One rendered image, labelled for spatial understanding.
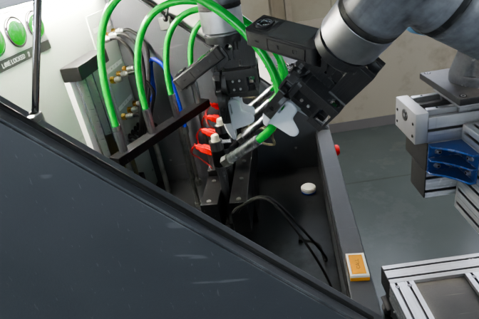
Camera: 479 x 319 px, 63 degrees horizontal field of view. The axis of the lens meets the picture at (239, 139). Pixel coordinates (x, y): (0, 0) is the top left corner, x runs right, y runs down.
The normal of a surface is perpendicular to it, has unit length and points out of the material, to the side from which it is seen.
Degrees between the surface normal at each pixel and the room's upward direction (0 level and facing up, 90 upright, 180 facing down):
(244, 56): 90
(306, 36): 18
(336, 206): 0
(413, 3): 116
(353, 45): 110
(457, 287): 0
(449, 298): 0
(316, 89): 45
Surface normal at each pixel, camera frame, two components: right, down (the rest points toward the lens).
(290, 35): -0.15, -0.70
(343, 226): -0.15, -0.88
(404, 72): 0.03, 0.44
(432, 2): -0.15, 0.66
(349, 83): -0.60, 0.61
